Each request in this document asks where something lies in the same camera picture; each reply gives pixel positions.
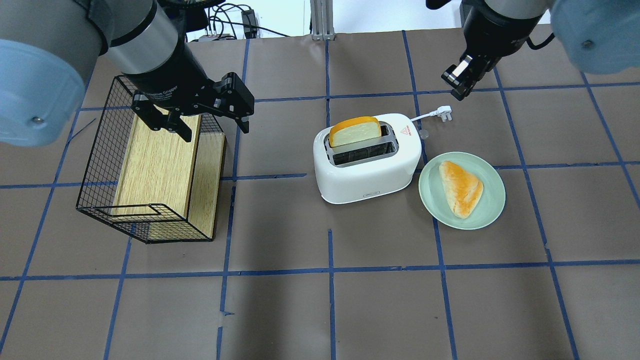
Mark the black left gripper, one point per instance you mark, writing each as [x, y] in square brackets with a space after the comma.
[172, 80]

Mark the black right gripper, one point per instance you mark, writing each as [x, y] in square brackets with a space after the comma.
[492, 37]

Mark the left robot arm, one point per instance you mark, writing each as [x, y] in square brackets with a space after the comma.
[49, 49]

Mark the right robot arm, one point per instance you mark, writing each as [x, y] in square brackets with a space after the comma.
[600, 37]

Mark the bread slice in toaster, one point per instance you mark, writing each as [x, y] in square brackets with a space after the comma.
[346, 132]

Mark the white two-slot toaster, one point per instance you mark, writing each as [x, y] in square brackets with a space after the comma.
[370, 168]

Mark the wooden box in basket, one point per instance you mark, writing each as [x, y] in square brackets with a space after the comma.
[168, 188]

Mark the black power adapter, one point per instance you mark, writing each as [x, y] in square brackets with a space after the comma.
[249, 24]

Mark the triangular bread on plate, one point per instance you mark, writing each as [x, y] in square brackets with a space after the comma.
[463, 189]

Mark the light green plate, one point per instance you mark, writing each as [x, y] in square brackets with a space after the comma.
[490, 204]

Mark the black wire basket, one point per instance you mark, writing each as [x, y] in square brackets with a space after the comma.
[105, 161]

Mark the aluminium frame post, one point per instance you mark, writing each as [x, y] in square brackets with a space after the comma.
[322, 20]

